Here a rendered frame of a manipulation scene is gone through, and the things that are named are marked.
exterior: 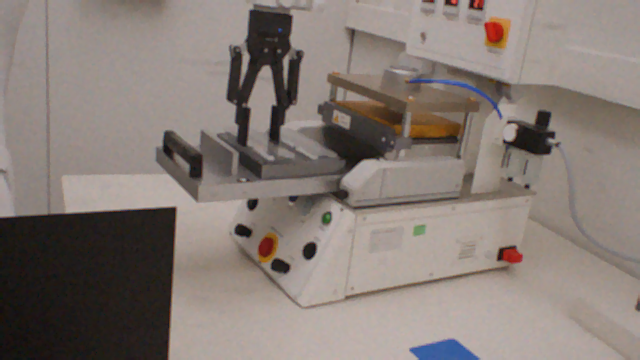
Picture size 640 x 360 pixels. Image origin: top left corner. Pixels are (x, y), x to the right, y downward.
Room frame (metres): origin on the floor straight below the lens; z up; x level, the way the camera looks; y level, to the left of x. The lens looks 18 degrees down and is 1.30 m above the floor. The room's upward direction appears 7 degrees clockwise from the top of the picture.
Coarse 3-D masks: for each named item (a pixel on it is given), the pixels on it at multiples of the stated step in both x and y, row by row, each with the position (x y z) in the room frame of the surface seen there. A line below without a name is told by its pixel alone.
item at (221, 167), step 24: (216, 144) 1.05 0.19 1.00; (168, 168) 1.04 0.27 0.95; (216, 168) 1.02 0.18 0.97; (240, 168) 1.04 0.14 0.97; (192, 192) 0.94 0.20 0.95; (216, 192) 0.94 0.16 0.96; (240, 192) 0.96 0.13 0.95; (264, 192) 0.98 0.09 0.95; (288, 192) 1.01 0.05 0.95; (312, 192) 1.04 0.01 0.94
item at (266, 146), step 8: (232, 128) 1.16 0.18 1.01; (248, 136) 1.12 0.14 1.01; (256, 136) 1.12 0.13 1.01; (264, 136) 1.13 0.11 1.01; (256, 144) 1.07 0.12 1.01; (264, 144) 1.08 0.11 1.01; (272, 144) 1.08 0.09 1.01; (264, 152) 1.03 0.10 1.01; (272, 152) 1.03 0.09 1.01; (280, 152) 1.04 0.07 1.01; (288, 152) 1.05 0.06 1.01
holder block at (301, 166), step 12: (264, 132) 1.21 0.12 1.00; (228, 144) 1.11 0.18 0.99; (240, 156) 1.06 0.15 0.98; (252, 156) 1.03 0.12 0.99; (300, 156) 1.07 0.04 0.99; (252, 168) 1.02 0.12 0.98; (264, 168) 0.99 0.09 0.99; (276, 168) 1.01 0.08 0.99; (288, 168) 1.02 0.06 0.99; (300, 168) 1.03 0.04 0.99; (312, 168) 1.04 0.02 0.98; (324, 168) 1.06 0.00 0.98; (336, 168) 1.07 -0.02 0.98
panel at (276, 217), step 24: (240, 216) 1.24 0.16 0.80; (264, 216) 1.18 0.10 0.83; (288, 216) 1.13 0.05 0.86; (312, 216) 1.08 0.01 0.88; (336, 216) 1.03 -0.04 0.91; (240, 240) 1.19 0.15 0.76; (288, 240) 1.09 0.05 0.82; (312, 240) 1.04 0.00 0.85; (264, 264) 1.10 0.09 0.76; (312, 264) 1.01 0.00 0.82; (288, 288) 1.02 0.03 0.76
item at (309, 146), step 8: (288, 128) 1.23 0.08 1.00; (280, 136) 1.15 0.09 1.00; (288, 136) 1.16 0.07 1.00; (296, 136) 1.17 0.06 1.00; (304, 136) 1.18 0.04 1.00; (296, 144) 1.11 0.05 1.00; (304, 144) 1.12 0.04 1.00; (312, 144) 1.13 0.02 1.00; (312, 152) 1.07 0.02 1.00; (320, 152) 1.08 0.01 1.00; (328, 152) 1.09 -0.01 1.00
